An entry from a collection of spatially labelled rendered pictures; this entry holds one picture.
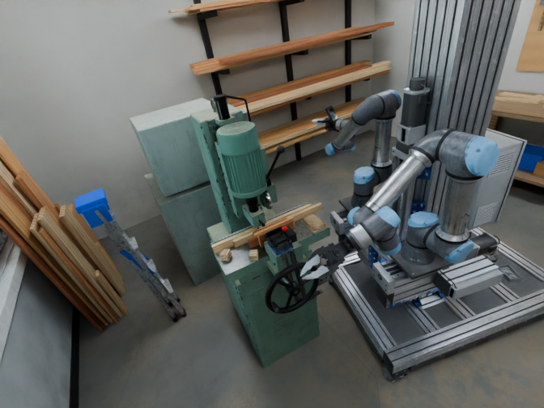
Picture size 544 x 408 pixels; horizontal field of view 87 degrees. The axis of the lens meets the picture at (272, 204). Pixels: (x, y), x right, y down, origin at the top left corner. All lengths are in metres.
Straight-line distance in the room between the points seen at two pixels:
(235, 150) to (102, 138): 2.43
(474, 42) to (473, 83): 0.15
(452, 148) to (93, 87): 3.08
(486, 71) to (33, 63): 3.27
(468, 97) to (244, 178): 0.98
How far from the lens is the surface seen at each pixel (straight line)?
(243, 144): 1.21
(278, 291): 1.65
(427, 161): 1.17
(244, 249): 1.50
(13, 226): 2.31
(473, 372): 2.24
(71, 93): 3.43
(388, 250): 1.06
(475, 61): 1.44
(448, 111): 1.42
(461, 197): 1.21
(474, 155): 1.09
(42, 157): 3.58
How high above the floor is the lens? 1.88
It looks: 33 degrees down
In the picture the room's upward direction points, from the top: 10 degrees counter-clockwise
